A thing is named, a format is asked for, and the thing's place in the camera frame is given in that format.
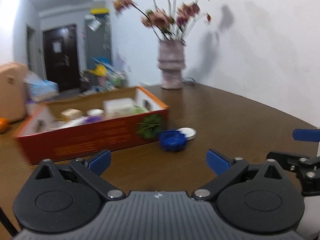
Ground white purple tissue box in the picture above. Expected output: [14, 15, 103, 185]
[25, 100, 40, 116]

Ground dark entrance door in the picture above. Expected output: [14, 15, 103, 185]
[42, 24, 80, 92]

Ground purple ridged lid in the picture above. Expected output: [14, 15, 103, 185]
[84, 116, 103, 124]

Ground pink ribbed suitcase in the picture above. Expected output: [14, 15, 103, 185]
[0, 62, 28, 122]

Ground white jar lid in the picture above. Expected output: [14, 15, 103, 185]
[87, 108, 104, 117]

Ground dried pink roses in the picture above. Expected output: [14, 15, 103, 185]
[112, 0, 212, 44]

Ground red cardboard box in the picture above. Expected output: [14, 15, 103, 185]
[13, 87, 169, 164]

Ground blue ridged lid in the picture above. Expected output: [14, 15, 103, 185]
[159, 129, 187, 152]

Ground yellow box on refrigerator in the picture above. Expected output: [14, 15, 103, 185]
[90, 8, 109, 15]

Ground pink textured vase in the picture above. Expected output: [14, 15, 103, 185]
[157, 40, 185, 90]

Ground orange fruit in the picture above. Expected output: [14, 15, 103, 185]
[0, 118, 10, 134]

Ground blue tissue pack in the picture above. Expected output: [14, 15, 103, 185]
[23, 70, 59, 102]

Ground green spray bottle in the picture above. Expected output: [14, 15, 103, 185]
[133, 105, 149, 114]

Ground grey refrigerator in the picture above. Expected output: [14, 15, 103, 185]
[85, 13, 111, 69]

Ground translucent plastic box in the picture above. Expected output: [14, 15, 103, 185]
[103, 98, 135, 119]

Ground cream plug adapter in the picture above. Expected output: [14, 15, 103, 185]
[60, 108, 83, 122]

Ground white tube bottle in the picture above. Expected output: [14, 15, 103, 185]
[50, 118, 85, 130]

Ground wire storage rack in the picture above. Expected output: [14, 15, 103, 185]
[79, 57, 127, 94]

